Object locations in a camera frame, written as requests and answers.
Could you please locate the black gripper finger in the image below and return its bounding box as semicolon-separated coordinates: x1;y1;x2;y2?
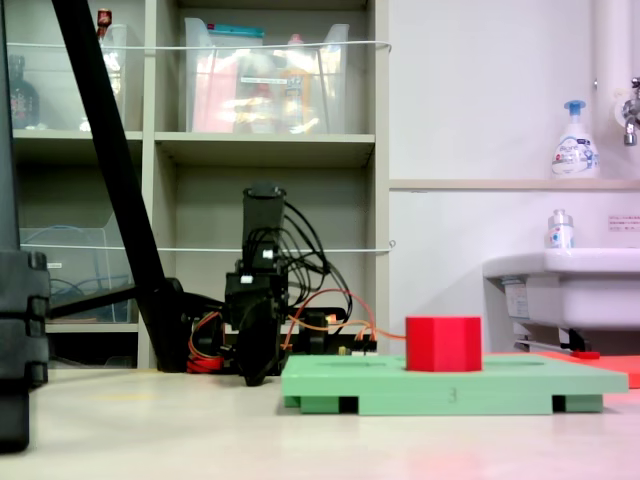
234;304;261;387
257;299;282;376

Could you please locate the red octagonal pillar block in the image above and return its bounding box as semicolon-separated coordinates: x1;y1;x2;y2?
404;314;484;374

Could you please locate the green shape-hole board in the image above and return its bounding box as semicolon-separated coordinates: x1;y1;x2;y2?
280;353;630;417

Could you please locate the red base clamp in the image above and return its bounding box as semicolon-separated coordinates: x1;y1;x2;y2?
187;354;224;374

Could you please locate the black table clamp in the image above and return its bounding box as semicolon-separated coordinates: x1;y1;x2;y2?
298;307;346;358

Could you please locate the small circuit board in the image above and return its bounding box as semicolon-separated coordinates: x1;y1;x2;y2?
337;332;380;358

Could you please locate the beige shelf unit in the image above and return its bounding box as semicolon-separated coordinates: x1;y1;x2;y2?
4;0;391;371

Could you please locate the black tripod brace bar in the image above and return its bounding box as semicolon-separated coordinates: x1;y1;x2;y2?
47;285;144;321

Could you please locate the yellow-label bottle pink cap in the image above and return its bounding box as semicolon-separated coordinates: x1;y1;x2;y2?
278;33;315;134

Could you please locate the large clear plastic bin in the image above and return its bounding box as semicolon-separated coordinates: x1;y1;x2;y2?
183;17;351;135

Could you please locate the notched black stack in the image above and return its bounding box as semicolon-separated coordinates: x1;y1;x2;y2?
0;249;51;454

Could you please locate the sink sticker label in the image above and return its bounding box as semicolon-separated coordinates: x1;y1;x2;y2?
504;282;530;320

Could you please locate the blue-edged zip bag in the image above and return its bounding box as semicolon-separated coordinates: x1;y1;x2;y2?
207;23;265;132

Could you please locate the narrow clear plastic bin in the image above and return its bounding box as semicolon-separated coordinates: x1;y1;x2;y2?
97;23;129;132

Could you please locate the black tripod leg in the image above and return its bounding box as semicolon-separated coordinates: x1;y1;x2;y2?
51;0;196;374

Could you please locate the dark round bottle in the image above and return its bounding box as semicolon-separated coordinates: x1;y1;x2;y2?
7;54;41;130

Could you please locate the small clear sanitizer bottle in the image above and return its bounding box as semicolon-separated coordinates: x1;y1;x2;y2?
545;208;575;250

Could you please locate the white sink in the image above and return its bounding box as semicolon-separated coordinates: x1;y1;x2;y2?
482;247;640;331

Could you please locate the white blue soap pump bottle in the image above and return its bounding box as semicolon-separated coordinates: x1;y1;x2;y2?
551;99;601;180

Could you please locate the red flat mat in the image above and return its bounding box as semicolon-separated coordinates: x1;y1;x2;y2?
482;351;640;390

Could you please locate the chrome faucet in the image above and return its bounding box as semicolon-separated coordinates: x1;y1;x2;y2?
621;77;640;147

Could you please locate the black wrist cable bundle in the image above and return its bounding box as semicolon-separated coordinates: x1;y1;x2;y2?
277;202;354;321

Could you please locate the orange cable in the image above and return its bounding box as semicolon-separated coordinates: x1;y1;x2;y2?
282;288;407;352

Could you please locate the clear bin with blue cables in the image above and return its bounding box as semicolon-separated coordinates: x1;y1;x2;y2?
19;212;139;324

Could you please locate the red-print wall label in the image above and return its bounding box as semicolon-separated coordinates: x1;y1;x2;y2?
607;214;640;233

